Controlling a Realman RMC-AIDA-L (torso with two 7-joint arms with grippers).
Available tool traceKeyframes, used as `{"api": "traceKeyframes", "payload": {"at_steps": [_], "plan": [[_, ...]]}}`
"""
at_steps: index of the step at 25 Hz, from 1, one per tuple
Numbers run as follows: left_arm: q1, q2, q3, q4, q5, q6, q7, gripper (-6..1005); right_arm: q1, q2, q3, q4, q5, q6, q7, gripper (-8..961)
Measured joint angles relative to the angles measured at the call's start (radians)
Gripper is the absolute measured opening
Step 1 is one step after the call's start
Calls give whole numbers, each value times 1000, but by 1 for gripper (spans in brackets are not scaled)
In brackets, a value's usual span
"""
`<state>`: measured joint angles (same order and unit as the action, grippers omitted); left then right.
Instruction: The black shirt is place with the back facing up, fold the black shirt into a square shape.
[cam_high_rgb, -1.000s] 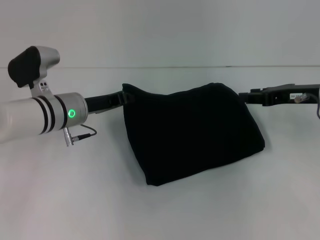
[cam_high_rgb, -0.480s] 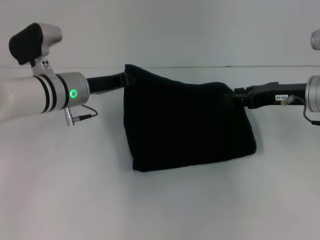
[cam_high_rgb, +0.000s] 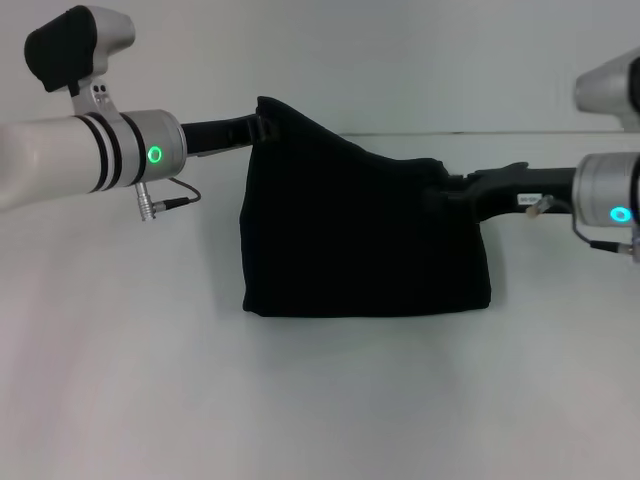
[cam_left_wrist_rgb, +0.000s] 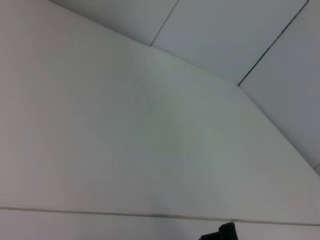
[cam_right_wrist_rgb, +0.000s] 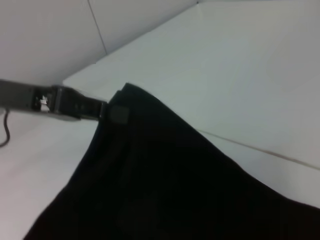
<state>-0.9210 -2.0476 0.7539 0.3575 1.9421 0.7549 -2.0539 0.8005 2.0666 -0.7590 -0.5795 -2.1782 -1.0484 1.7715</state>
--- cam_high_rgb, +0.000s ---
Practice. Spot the black shirt with white print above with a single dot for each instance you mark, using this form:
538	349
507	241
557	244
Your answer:
360	240

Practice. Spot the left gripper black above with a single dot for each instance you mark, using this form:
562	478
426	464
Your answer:
220	135

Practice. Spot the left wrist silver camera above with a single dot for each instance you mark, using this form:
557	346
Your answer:
75	50

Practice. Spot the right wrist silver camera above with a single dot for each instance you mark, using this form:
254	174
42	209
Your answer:
610	85

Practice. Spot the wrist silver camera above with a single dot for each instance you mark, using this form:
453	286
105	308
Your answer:
75	50
610	85

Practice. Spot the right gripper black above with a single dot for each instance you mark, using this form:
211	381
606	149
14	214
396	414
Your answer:
530	192

